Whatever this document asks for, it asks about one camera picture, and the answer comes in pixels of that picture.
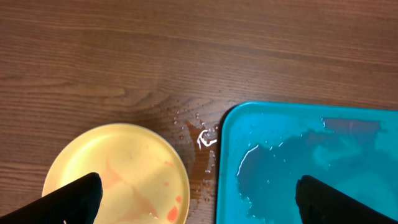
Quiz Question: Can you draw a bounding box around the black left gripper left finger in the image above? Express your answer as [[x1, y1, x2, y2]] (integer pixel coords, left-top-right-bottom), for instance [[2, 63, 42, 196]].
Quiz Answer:
[[1, 172, 103, 224]]

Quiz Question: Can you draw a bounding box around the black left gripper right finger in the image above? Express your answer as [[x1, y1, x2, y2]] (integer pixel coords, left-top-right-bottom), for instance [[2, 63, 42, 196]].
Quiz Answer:
[[295, 175, 397, 224]]

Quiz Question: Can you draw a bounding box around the yellow plate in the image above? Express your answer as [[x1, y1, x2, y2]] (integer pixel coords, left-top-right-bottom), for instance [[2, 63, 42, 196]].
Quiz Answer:
[[42, 123, 190, 224]]

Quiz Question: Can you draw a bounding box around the teal plastic tray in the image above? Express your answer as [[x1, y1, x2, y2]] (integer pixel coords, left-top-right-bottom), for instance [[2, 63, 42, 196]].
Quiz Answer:
[[216, 101, 397, 223]]

